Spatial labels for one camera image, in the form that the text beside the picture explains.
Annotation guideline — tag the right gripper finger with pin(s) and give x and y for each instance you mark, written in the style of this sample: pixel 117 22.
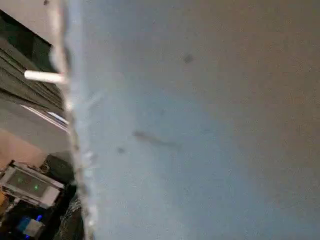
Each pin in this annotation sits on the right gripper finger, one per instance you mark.
pixel 72 220

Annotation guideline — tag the white plastic table top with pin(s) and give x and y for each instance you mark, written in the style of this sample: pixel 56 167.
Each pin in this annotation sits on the white plastic table top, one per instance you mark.
pixel 187 112

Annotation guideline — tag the white box appliance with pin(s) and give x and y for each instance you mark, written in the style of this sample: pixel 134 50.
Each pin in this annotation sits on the white box appliance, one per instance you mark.
pixel 30 183

